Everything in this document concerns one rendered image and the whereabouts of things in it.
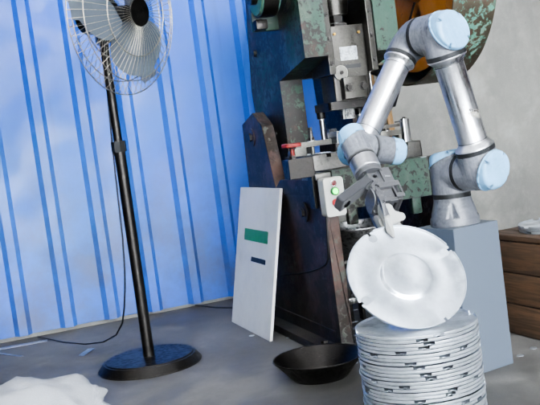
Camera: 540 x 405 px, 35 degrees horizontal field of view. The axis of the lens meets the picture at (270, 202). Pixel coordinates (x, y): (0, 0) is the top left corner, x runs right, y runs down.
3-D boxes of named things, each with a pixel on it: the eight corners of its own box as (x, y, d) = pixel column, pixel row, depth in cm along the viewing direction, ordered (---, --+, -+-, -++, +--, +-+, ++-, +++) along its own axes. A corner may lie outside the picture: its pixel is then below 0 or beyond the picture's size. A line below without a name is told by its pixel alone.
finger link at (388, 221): (413, 227, 213) (399, 198, 218) (391, 231, 211) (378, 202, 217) (411, 235, 215) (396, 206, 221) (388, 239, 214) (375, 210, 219)
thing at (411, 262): (490, 292, 208) (491, 289, 207) (400, 351, 196) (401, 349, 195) (411, 209, 220) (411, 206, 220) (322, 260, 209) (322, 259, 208)
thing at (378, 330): (447, 304, 224) (447, 301, 224) (499, 325, 196) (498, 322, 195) (341, 323, 219) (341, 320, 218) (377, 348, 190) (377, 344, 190)
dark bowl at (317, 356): (382, 376, 273) (379, 354, 272) (294, 397, 263) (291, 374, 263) (344, 357, 301) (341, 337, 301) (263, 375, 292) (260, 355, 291)
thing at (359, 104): (378, 111, 332) (377, 96, 332) (330, 117, 326) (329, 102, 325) (361, 113, 347) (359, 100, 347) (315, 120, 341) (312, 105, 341)
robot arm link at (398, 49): (390, 15, 262) (325, 154, 250) (415, 9, 253) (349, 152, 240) (416, 38, 267) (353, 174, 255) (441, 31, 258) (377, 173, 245)
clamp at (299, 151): (333, 151, 332) (330, 124, 331) (293, 157, 326) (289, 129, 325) (328, 152, 337) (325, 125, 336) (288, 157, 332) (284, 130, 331)
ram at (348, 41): (377, 96, 326) (367, 17, 324) (341, 100, 321) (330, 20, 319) (357, 100, 342) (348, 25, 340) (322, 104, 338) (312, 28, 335)
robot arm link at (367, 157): (352, 153, 225) (346, 173, 232) (358, 165, 223) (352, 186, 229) (378, 149, 227) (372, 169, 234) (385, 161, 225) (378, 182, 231)
